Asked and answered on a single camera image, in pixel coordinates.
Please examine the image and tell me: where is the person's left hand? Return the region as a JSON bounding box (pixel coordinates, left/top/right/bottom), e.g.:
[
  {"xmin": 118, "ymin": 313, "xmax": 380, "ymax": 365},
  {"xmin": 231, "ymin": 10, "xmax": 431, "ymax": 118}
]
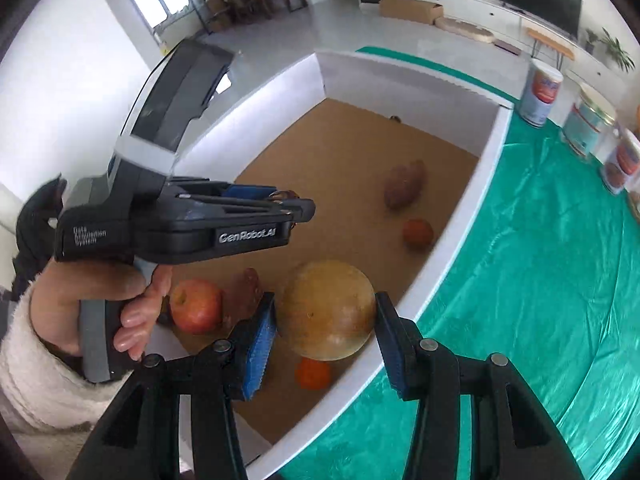
[{"xmin": 29, "ymin": 259, "xmax": 173, "ymax": 361}]

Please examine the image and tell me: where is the bright kitchen window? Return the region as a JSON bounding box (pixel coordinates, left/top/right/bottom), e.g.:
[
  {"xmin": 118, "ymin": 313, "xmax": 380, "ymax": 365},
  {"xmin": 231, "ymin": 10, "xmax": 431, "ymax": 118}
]
[{"xmin": 127, "ymin": 0, "xmax": 188, "ymax": 28}]

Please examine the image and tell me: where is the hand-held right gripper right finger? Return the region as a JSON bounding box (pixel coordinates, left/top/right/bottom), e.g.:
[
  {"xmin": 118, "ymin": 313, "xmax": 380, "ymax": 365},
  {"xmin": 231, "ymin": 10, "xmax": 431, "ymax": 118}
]
[{"xmin": 375, "ymin": 291, "xmax": 586, "ymax": 480}]

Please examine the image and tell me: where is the brown cardboard box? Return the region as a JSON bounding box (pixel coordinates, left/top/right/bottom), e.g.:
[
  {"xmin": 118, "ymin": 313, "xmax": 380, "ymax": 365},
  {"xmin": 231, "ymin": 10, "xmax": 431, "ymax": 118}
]
[{"xmin": 378, "ymin": 0, "xmax": 445, "ymax": 26}]

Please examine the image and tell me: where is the red label tin can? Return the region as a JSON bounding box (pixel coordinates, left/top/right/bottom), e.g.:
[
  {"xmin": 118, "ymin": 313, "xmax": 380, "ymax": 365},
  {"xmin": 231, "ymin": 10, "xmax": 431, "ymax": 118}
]
[
  {"xmin": 520, "ymin": 57, "xmax": 564, "ymax": 128},
  {"xmin": 600, "ymin": 127, "xmax": 640, "ymax": 196}
]

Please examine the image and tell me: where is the oval sweet potato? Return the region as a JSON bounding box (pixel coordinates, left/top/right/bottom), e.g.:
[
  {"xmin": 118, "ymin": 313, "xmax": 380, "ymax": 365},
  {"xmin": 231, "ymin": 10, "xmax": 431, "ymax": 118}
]
[{"xmin": 221, "ymin": 267, "xmax": 264, "ymax": 331}]

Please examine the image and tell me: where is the white television cabinet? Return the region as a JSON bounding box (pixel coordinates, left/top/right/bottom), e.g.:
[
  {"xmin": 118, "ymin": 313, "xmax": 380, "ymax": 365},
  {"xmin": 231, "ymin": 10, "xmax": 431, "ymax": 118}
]
[{"xmin": 412, "ymin": 0, "xmax": 636, "ymax": 91}]

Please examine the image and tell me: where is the black fuzzy cloth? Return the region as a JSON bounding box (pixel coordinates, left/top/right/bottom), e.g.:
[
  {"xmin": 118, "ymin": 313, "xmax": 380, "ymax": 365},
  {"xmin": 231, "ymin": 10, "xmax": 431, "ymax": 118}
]
[{"xmin": 12, "ymin": 174, "xmax": 68, "ymax": 301}]

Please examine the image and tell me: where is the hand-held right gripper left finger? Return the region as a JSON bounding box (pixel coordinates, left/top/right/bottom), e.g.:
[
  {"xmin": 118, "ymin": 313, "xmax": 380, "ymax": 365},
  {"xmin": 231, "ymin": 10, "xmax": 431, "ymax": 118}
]
[{"xmin": 80, "ymin": 292, "xmax": 278, "ymax": 480}]

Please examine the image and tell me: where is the red apple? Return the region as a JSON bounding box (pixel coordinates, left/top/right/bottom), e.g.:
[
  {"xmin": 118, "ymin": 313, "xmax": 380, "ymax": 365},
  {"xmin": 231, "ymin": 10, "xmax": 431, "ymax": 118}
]
[{"xmin": 169, "ymin": 278, "xmax": 223, "ymax": 336}]

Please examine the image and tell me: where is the small orange tangerine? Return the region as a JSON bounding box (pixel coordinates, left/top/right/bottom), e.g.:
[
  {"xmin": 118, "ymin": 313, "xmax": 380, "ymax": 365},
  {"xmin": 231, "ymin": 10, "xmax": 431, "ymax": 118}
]
[{"xmin": 295, "ymin": 357, "xmax": 332, "ymax": 391}]

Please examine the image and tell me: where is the clear jar with gold lid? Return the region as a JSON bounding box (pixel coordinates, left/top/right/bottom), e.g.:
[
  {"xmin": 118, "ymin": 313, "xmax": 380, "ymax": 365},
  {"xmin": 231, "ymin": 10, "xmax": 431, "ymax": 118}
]
[{"xmin": 562, "ymin": 82, "xmax": 618, "ymax": 161}]

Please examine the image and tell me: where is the person's left forearm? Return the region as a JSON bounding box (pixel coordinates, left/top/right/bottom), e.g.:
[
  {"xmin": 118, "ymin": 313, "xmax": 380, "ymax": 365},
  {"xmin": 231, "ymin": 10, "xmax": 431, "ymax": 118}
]
[{"xmin": 0, "ymin": 290, "xmax": 133, "ymax": 436}]

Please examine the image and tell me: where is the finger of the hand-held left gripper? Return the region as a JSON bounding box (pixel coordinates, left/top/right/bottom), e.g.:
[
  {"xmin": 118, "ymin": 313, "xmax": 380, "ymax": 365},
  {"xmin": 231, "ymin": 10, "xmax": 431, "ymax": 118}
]
[
  {"xmin": 172, "ymin": 196, "xmax": 317, "ymax": 226},
  {"xmin": 172, "ymin": 179, "xmax": 303, "ymax": 203}
]

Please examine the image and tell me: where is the olive brown round pear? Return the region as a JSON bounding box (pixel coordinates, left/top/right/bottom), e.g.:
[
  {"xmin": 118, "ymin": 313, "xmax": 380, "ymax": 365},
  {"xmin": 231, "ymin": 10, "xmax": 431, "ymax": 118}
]
[{"xmin": 274, "ymin": 260, "xmax": 377, "ymax": 361}]

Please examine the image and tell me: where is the white foam box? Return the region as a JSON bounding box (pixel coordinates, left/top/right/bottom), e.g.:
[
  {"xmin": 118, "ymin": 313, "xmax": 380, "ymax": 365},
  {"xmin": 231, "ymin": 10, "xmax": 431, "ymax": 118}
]
[{"xmin": 165, "ymin": 50, "xmax": 515, "ymax": 480}]

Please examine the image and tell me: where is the green tablecloth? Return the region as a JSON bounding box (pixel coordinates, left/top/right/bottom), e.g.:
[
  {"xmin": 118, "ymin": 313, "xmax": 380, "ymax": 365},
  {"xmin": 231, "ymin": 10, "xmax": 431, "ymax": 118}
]
[{"xmin": 282, "ymin": 46, "xmax": 640, "ymax": 480}]

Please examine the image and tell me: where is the large green potted plant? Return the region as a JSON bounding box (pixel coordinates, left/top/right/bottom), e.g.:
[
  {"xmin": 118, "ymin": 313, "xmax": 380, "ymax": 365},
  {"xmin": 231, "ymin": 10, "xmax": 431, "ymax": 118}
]
[{"xmin": 600, "ymin": 27, "xmax": 636, "ymax": 73}]

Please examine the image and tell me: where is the small reddish brown fruit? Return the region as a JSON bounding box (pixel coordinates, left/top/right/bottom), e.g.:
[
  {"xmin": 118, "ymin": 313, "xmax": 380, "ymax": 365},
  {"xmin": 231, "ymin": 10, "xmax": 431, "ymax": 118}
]
[{"xmin": 403, "ymin": 218, "xmax": 435, "ymax": 249}]

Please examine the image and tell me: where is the small wooden stool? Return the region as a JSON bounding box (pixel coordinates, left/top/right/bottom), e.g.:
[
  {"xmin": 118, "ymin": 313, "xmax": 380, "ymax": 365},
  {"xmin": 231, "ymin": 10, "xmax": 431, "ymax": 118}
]
[{"xmin": 526, "ymin": 27, "xmax": 575, "ymax": 71}]

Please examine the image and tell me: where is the long pointed sweet potato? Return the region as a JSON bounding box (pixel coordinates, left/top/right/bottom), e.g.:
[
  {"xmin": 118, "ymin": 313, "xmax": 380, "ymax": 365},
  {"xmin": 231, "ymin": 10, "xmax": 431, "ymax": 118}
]
[{"xmin": 384, "ymin": 159, "xmax": 427, "ymax": 211}]

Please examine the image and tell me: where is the round beige cushion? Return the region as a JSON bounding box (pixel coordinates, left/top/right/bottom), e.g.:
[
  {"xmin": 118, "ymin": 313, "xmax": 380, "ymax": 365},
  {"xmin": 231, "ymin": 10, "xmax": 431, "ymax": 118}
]
[{"xmin": 434, "ymin": 16, "xmax": 496, "ymax": 45}]

